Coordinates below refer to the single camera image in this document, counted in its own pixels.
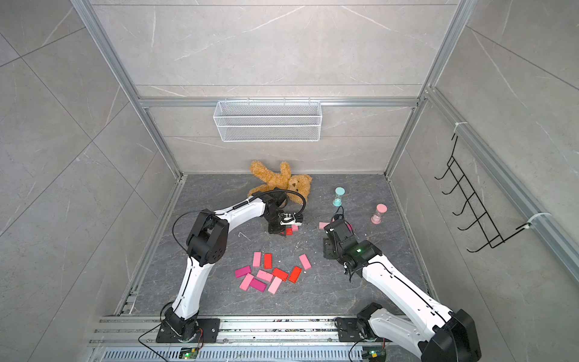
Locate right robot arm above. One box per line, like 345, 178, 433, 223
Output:
324, 219, 482, 361

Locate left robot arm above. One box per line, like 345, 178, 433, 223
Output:
156, 189, 307, 343

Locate brown teddy bear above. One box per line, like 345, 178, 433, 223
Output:
248, 161, 312, 200

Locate teal sand timer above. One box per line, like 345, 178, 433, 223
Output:
333, 187, 345, 208

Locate pink sand timer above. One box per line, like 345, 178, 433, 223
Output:
371, 204, 388, 225

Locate left black cable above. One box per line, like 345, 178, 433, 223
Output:
247, 189, 307, 218

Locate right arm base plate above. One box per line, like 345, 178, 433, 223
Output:
334, 317, 375, 342

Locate white wire mesh basket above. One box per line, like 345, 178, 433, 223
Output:
214, 100, 323, 143

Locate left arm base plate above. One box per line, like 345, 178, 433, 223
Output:
155, 318, 221, 343

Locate black wire hook rack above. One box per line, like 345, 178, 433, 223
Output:
434, 134, 532, 253

